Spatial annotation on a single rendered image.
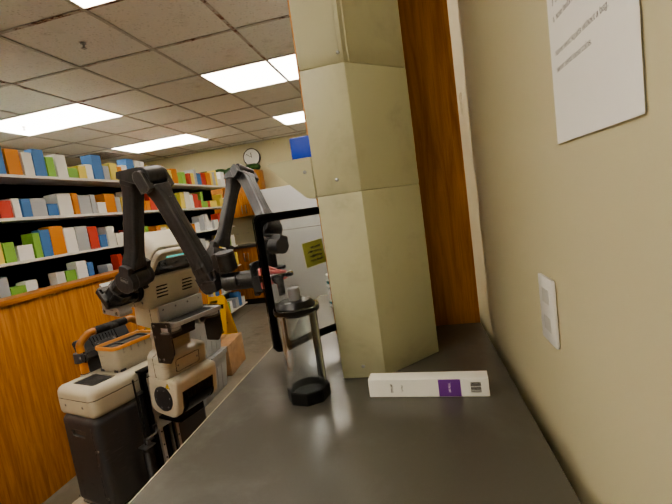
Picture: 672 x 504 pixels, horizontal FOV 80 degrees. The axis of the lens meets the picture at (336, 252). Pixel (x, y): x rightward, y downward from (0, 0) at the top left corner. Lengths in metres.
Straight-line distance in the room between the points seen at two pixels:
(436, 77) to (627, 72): 0.95
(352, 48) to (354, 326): 0.67
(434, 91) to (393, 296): 0.67
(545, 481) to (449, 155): 0.93
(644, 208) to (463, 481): 0.47
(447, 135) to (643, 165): 0.94
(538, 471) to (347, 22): 0.97
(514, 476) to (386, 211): 0.61
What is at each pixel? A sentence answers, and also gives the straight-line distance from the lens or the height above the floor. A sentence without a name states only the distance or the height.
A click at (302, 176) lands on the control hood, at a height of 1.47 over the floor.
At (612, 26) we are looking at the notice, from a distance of 0.51.
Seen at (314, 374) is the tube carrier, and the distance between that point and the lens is 0.96.
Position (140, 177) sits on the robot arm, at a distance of 1.33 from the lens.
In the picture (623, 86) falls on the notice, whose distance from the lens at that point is 0.49.
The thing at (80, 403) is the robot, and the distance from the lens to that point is 1.97.
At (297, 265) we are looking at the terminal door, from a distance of 1.20.
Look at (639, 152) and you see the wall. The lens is 0.47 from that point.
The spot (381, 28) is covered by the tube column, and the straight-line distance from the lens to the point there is 1.14.
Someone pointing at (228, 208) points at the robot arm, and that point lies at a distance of 1.83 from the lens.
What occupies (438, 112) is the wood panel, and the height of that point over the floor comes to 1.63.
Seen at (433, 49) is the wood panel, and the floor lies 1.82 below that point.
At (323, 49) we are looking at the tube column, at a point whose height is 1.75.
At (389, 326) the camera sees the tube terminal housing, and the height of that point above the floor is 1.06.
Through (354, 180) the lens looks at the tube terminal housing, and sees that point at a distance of 0.98.
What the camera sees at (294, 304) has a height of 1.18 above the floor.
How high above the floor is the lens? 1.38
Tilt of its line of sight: 6 degrees down
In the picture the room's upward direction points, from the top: 8 degrees counter-clockwise
